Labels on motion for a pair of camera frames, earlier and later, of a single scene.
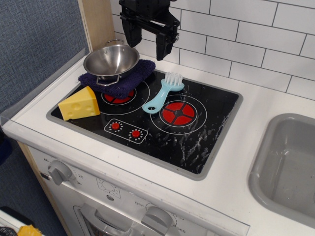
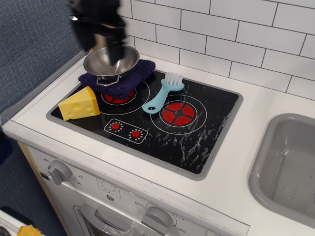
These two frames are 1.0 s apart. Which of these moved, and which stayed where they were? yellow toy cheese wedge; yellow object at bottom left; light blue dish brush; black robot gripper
Moved: black robot gripper
Stayed: yellow toy cheese wedge; light blue dish brush; yellow object at bottom left
